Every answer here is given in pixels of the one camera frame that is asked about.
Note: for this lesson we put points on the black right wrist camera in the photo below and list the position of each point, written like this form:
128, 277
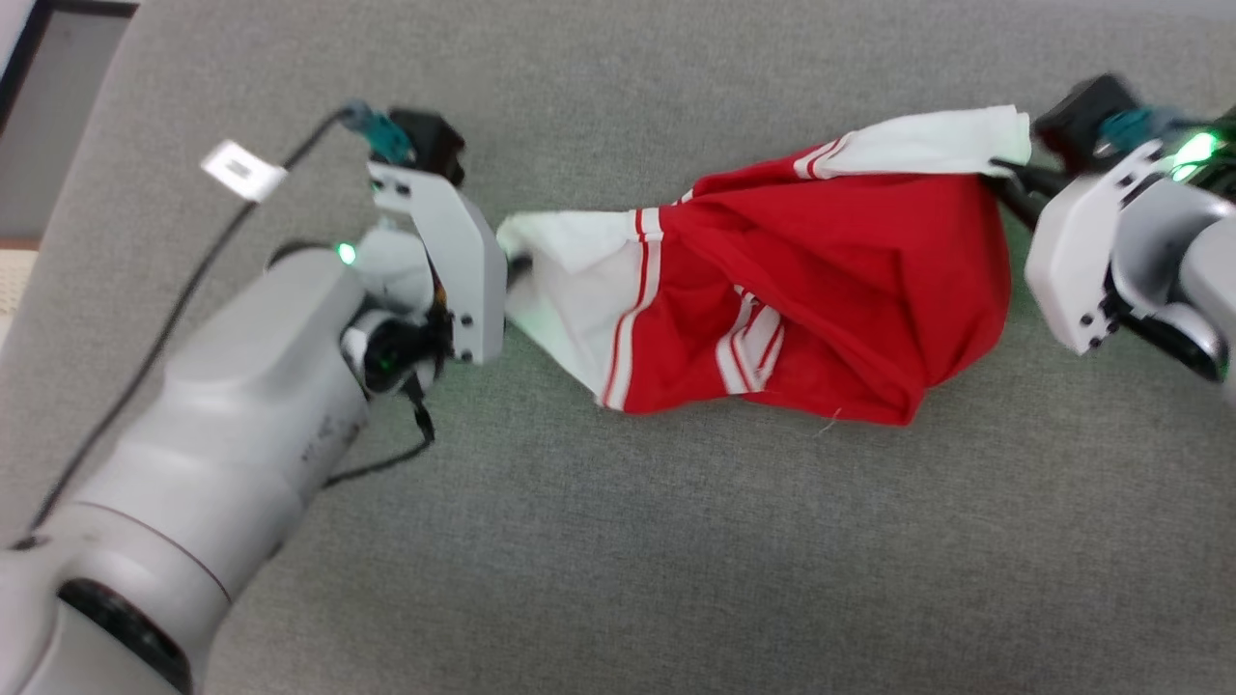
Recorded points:
1081, 121

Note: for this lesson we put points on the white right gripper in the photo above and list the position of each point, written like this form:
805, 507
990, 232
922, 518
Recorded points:
1072, 261

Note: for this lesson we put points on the teal left camera plug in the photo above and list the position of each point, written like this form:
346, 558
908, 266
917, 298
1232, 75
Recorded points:
384, 133

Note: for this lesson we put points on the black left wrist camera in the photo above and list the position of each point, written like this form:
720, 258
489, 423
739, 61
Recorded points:
430, 145

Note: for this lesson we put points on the red and white T-shirt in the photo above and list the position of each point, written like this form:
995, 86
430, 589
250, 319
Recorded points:
821, 290

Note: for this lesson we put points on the teal camera plug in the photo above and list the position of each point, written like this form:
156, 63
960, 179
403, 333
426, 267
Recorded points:
384, 133
1144, 127

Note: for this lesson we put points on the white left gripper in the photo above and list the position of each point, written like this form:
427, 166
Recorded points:
463, 270

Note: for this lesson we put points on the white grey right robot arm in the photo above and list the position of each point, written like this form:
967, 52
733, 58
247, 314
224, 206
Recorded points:
1202, 261

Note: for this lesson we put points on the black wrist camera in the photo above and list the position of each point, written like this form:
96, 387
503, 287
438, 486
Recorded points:
1081, 121
430, 145

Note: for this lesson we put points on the dark baseboard strip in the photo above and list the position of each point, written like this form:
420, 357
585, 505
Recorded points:
19, 68

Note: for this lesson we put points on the teal right camera plug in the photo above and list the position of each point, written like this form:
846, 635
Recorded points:
1144, 127

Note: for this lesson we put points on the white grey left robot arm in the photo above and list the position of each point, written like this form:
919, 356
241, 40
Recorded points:
212, 454

